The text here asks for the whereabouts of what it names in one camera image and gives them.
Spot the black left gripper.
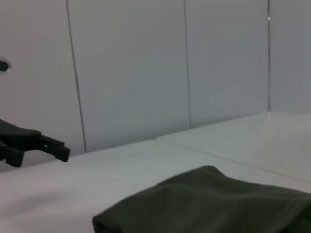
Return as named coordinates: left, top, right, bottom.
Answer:
left=0, top=118, right=71, bottom=168

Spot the dark green shirt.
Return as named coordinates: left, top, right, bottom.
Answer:
left=92, top=165, right=311, bottom=233

